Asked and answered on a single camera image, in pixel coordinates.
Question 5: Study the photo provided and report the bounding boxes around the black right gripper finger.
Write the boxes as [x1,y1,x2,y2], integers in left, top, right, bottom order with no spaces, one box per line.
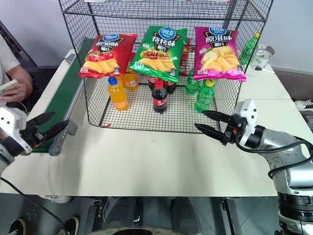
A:
[201,110,233,125]
[194,123,226,141]

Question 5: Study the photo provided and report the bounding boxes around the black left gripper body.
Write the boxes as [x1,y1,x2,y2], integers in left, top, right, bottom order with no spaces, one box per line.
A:
[19,125,48,149]

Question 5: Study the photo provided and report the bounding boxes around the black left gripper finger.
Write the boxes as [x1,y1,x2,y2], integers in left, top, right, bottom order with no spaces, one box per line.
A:
[43,119,71,143]
[25,112,56,131]

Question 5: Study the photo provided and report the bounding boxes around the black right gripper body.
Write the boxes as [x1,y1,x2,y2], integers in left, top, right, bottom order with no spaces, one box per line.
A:
[221,114,246,146]

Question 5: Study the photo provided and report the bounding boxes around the white phone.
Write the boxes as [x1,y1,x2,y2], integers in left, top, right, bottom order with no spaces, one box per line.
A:
[0,79,20,96]

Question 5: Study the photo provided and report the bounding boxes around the person's bare hand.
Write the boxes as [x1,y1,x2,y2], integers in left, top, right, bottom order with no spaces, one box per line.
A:
[0,80,34,101]

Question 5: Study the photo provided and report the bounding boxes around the green soda bottle yellow cap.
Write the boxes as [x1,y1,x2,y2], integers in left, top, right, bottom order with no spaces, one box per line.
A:
[185,69,201,95]
[194,78,216,114]
[239,33,261,67]

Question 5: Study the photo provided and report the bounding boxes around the cola bottle red cap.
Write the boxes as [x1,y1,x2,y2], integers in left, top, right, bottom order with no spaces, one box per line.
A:
[151,80,169,114]
[148,75,157,92]
[163,79,177,95]

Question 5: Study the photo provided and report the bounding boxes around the purple potato chips bag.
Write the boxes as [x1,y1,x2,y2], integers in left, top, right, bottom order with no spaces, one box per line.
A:
[193,26,247,82]

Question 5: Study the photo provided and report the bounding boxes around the white marker pen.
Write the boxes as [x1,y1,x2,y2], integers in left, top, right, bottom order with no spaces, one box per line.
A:
[253,66,275,74]

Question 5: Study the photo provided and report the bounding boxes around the plain white sneaker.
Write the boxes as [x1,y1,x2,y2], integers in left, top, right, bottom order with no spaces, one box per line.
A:
[45,195,73,204]

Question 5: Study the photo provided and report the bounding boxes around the orange soda bottle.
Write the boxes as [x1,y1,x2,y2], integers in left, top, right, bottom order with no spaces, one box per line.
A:
[107,76,130,112]
[122,73,139,92]

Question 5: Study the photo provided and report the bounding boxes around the person's white shirt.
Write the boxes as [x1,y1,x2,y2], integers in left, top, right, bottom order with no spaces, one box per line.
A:
[0,31,22,74]

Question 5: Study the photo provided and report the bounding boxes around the white sneaker dark stripes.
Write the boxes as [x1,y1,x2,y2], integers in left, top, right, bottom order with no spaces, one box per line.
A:
[294,98,313,112]

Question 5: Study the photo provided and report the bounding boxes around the white tissue pack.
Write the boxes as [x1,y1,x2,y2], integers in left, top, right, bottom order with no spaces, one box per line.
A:
[252,44,276,71]

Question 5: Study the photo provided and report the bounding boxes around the green potato chips bag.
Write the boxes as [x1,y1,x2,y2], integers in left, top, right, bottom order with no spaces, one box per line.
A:
[129,25,189,83]

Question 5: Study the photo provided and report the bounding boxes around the black sneaker white sole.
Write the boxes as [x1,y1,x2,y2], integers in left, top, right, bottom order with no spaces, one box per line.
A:
[8,217,27,235]
[63,216,81,235]

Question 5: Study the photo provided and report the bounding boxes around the red potato chips bag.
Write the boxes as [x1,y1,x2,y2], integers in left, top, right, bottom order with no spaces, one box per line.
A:
[78,33,138,79]

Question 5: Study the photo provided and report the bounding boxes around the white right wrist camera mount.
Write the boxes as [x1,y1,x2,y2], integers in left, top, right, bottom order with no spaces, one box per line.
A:
[233,98,259,148]

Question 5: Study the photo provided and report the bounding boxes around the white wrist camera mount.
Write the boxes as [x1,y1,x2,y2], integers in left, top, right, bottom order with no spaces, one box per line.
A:
[233,98,259,148]
[0,107,33,155]

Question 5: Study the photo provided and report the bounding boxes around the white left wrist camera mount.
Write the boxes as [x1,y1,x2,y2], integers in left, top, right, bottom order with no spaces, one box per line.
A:
[0,107,33,155]

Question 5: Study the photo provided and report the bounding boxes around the green conveyor belt grey frame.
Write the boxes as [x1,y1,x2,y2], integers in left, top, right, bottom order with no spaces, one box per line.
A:
[28,37,99,157]

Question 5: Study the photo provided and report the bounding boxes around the black wire mesh rack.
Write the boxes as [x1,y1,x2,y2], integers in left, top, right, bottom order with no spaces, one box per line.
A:
[58,0,274,134]

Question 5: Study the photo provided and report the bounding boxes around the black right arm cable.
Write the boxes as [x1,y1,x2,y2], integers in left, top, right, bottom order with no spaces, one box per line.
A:
[235,136,313,179]

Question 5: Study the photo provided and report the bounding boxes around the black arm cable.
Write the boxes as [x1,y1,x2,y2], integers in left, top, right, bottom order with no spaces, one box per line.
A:
[0,176,68,235]
[235,136,313,179]

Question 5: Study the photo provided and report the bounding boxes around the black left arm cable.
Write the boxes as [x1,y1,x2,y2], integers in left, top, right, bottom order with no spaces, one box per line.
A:
[0,176,68,235]

